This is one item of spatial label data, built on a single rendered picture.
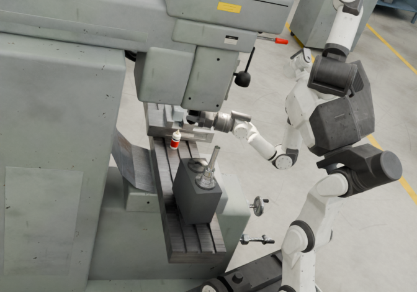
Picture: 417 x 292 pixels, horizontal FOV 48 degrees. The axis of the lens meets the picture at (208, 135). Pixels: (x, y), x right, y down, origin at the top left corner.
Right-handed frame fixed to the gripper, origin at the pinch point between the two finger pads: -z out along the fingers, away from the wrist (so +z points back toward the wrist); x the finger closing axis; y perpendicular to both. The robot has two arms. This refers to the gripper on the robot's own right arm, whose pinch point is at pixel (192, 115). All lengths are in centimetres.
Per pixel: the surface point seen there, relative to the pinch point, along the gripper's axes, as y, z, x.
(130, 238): 68, -15, 20
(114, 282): 103, -17, 23
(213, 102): -14.5, 6.2, 8.7
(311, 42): 108, 157, -415
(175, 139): 21.4, -4.6, -7.4
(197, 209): 18.7, 9.9, 40.5
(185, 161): 9.1, 0.7, 23.5
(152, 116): 20.6, -18.3, -21.3
